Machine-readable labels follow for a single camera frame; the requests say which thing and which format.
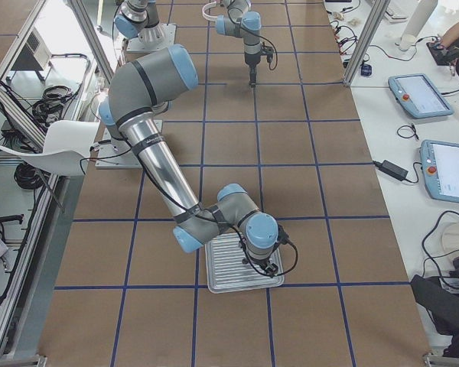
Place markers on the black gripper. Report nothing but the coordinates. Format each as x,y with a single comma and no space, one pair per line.
251,63
255,261

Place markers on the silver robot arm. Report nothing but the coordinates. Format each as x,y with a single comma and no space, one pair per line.
136,90
138,22

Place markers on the ribbed silver metal tray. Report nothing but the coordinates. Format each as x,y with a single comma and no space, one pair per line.
226,271

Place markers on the white curved plastic part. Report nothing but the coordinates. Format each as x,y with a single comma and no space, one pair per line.
206,11

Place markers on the black power adapter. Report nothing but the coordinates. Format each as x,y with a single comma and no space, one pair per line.
391,169

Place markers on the far blue teach pendant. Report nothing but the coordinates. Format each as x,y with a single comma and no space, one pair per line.
418,96

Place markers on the blue teach pendant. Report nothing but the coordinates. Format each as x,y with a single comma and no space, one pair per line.
440,168
418,96

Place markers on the white plastic chair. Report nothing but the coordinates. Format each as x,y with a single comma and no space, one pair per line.
66,143

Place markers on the near blue teach pendant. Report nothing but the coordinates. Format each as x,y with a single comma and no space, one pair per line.
440,168

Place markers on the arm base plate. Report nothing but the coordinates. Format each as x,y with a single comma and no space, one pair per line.
152,39

